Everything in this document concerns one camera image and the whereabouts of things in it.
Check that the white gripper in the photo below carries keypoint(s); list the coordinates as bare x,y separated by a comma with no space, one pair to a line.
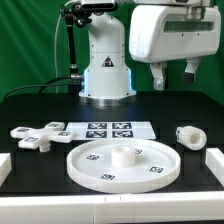
163,33

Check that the white round table top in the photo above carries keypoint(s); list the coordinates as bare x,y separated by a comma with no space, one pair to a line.
123,165

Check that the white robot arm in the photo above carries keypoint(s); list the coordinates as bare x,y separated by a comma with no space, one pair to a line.
107,78

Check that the white marker tag sheet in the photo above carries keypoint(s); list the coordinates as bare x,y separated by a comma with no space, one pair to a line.
109,130

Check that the white right fence block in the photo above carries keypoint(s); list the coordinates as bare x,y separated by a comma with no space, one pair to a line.
215,162

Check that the white fence block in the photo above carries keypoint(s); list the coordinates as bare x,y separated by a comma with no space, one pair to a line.
5,166
215,162

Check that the white cross-shaped table base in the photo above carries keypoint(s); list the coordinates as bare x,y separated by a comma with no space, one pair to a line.
31,138

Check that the white left fence block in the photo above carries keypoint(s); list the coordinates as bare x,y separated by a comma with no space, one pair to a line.
5,166

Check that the white front fence rail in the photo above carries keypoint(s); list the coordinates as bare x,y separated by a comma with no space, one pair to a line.
113,209

